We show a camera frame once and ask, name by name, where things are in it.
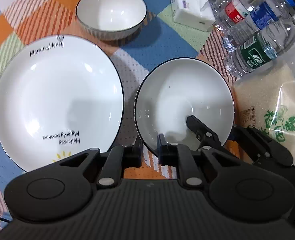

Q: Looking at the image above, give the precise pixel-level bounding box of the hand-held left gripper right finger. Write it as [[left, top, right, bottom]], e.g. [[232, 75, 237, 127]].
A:
[[157, 133, 253, 188]]

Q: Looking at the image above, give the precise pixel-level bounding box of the white black-rimmed plate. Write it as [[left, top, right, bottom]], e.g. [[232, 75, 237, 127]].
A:
[[0, 34, 125, 173]]

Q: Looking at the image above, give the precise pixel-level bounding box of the white black-rimmed bowl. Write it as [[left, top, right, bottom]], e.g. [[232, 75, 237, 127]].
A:
[[75, 0, 148, 41], [133, 58, 235, 156]]

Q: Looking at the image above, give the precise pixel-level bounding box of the white tissue pack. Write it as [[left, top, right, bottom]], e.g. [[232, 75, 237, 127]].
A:
[[169, 0, 216, 32]]

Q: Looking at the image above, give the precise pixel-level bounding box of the red label water bottle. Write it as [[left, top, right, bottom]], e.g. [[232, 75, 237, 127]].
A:
[[213, 0, 274, 33]]

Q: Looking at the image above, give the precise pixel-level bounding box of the clear bag of rice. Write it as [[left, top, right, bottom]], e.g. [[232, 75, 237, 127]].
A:
[[232, 42, 295, 171]]

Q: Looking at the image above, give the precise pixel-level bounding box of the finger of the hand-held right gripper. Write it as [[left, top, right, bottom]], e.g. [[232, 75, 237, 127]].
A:
[[231, 125, 294, 166], [186, 115, 224, 149]]

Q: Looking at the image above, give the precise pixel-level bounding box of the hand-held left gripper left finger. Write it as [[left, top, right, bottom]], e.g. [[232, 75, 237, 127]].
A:
[[59, 135, 144, 188]]

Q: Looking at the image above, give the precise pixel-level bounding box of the blue label water bottle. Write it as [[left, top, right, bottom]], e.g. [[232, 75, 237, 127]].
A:
[[222, 0, 295, 47]]

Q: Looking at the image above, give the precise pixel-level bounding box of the green label water bottle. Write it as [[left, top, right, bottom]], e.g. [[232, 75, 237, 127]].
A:
[[224, 12, 295, 78]]

